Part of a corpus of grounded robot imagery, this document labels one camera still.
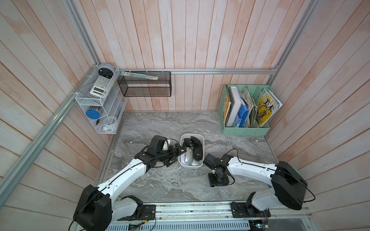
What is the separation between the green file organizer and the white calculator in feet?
2.42

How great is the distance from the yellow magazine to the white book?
0.60 feet

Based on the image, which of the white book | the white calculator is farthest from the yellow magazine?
the white calculator

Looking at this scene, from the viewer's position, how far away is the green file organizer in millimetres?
946
